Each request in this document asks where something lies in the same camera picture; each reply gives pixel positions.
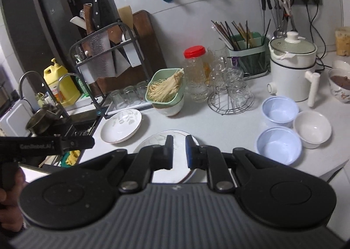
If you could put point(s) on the steel pot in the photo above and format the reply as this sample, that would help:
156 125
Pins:
41 122

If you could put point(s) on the white patterned mug with lid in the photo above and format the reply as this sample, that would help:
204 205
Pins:
340 85

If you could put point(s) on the dry noodles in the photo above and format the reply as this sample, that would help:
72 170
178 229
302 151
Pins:
164 89

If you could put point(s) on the dark window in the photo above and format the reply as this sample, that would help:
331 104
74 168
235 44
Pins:
35 14

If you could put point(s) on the white plastic basin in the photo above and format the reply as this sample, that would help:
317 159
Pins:
15 117

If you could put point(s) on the light blue plastic bowl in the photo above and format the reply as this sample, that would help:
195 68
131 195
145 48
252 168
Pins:
279 146

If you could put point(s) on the row of upturned glasses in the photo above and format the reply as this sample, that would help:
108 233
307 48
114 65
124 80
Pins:
128 94

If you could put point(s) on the wooden spatula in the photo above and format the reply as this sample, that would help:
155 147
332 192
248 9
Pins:
127 16

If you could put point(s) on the white bowl with brown rim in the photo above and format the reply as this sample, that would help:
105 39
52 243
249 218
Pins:
168 108

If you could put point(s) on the hanging steel spoons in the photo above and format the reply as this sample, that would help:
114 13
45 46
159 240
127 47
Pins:
285 27

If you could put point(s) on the embossed steel cleaver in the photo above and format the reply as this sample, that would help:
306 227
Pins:
99 55

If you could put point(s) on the bundle of chopsticks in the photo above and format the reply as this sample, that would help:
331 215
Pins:
235 33

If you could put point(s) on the steel sink faucet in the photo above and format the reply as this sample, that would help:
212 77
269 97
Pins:
27 76

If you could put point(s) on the green bottle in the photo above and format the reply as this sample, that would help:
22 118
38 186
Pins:
83 86

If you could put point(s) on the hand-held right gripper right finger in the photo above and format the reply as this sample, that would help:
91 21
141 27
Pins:
188 153

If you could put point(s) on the plain white plate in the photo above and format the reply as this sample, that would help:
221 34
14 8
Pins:
179 156

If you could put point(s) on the person's left hand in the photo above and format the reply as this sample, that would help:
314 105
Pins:
9 210

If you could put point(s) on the leaf pattern white plate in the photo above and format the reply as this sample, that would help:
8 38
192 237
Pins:
120 127

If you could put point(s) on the green chopstick holder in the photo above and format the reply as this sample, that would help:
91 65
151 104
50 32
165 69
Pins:
247 59

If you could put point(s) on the yellow cloth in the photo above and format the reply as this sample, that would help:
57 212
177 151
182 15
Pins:
71 157

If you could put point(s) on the yellow detergent bottle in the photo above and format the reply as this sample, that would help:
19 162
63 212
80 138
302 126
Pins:
60 82

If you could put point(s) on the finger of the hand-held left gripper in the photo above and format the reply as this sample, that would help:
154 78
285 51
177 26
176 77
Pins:
79 143

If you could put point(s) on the light blue plate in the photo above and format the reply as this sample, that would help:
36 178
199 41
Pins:
280 113

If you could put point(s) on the smooth steel cleaver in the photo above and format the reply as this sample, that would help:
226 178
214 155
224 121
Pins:
131 52

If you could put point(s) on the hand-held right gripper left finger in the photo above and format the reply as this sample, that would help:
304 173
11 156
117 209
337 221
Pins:
169 153

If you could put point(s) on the yellow sponge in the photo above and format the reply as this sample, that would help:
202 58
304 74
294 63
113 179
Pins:
343 42

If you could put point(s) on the black knife and board rack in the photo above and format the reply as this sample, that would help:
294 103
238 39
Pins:
79 55

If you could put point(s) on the plain white bowl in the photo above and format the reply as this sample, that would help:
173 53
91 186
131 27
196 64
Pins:
313 128

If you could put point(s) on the white electric cooking pot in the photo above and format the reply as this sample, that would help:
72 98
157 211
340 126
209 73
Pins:
289 74

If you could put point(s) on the green square basket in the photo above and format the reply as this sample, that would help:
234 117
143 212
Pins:
161 74

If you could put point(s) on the brown wooden cutting board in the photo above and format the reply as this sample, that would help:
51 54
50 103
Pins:
149 44

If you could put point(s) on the glass jar with red lid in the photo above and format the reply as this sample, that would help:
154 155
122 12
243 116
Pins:
194 74

